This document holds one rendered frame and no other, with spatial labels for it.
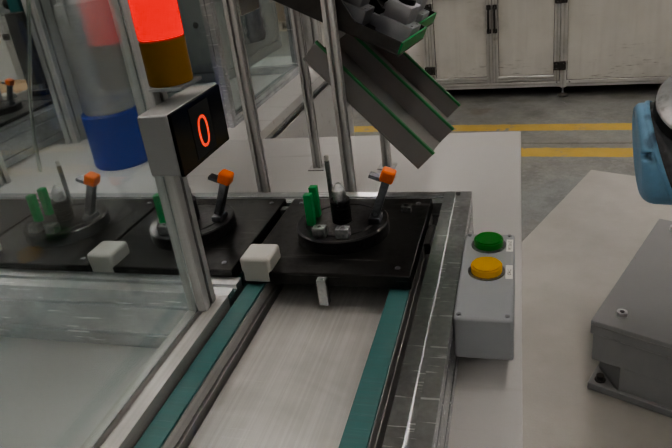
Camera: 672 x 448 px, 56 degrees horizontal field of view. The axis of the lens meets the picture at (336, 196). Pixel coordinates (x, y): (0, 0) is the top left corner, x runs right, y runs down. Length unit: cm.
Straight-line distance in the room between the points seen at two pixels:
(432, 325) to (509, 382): 13
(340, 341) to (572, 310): 34
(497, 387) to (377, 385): 18
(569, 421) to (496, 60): 424
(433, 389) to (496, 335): 14
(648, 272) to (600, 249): 25
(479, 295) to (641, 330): 18
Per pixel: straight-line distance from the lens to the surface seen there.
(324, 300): 86
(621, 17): 486
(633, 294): 83
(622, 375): 81
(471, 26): 489
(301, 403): 74
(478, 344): 79
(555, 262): 107
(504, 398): 81
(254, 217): 105
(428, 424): 64
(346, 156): 111
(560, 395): 83
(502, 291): 81
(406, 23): 110
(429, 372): 69
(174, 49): 71
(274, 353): 82
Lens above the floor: 141
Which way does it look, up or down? 24 degrees down
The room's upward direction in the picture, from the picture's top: 8 degrees counter-clockwise
